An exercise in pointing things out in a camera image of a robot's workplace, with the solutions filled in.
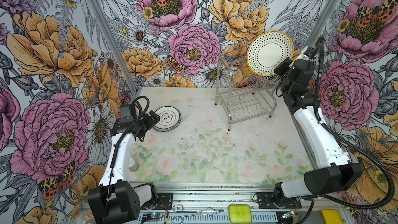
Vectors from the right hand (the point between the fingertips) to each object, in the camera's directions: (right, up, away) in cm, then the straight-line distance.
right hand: (283, 62), depth 69 cm
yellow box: (+22, -68, +1) cm, 72 cm away
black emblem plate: (-57, -28, +32) cm, 71 cm away
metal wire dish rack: (-9, -18, +39) cm, 44 cm away
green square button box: (-19, -67, +1) cm, 70 cm away
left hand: (-60, -30, +12) cm, 68 cm away
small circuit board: (-59, -70, +2) cm, 91 cm away
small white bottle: (-71, -50, +10) cm, 87 cm away
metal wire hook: (-33, -68, +3) cm, 75 cm away
